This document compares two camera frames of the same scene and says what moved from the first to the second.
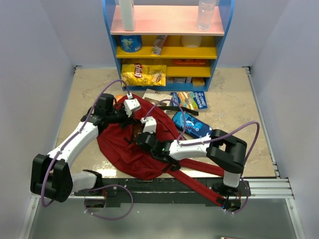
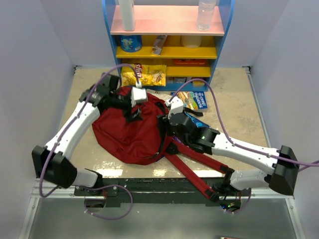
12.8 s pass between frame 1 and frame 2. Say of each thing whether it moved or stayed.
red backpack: moved
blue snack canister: stayed
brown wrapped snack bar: stayed
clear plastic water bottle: stayed
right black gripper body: moved
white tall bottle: stayed
